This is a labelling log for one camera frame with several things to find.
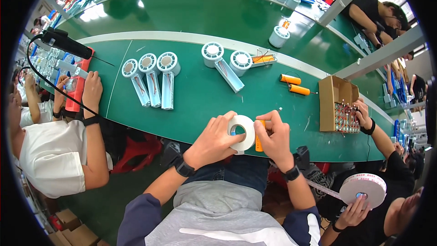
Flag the person's left hand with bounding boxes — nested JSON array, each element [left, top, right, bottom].
[[183, 111, 246, 172]]

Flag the person's right hand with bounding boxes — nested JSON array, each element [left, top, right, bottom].
[[253, 110, 295, 175]]

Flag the orange cylindrical battery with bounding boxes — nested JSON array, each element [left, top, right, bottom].
[[280, 74, 302, 85], [255, 120, 266, 152], [288, 84, 311, 96]]

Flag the black wrist band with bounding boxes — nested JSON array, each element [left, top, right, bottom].
[[161, 141, 198, 178], [282, 145, 311, 182]]

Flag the person's legs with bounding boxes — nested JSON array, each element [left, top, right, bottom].
[[191, 154, 271, 196]]

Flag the cardboard box of batteries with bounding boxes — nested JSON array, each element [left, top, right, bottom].
[[318, 75, 361, 134]]

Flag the red plastic stool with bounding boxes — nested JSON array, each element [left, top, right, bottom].
[[111, 133, 163, 174]]

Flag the person's body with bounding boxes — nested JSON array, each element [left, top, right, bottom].
[[117, 180, 322, 246]]

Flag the white handheld fan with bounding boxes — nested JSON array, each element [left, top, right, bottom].
[[122, 58, 151, 107], [230, 51, 278, 77], [201, 42, 245, 93], [138, 53, 162, 108], [157, 52, 181, 110]]

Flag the large white tape roll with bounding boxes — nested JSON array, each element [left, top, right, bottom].
[[305, 173, 387, 210]]

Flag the long red tray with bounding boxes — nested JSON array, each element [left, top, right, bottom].
[[65, 47, 95, 113]]

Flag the stack of cardboard boxes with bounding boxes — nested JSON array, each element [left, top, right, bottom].
[[48, 208, 110, 246]]

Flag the black hanging power tool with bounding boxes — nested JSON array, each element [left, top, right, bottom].
[[41, 27, 115, 67]]

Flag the group of white fan parts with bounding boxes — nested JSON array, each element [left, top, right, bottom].
[[31, 46, 86, 89]]

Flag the black cable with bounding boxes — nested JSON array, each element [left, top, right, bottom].
[[27, 34, 99, 117]]

